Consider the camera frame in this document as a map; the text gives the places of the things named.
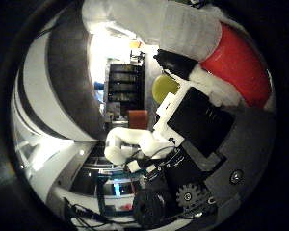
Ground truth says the orange brown box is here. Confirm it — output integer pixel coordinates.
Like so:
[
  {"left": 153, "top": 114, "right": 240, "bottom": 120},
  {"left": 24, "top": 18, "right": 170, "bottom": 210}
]
[{"left": 127, "top": 109, "right": 149, "bottom": 130}]

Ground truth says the yellow-green plastic chair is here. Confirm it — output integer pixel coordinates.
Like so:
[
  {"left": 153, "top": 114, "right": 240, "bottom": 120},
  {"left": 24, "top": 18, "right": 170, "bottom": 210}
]
[{"left": 151, "top": 73, "right": 181, "bottom": 105}]

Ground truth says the black open shelf unit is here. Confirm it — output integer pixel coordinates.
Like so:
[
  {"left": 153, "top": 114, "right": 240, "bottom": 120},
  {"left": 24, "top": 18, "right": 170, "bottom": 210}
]
[{"left": 107, "top": 63, "right": 146, "bottom": 111}]

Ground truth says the black cable bundle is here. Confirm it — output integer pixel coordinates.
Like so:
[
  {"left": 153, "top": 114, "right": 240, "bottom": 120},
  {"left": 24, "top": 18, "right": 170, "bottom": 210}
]
[{"left": 63, "top": 196, "right": 133, "bottom": 231}]

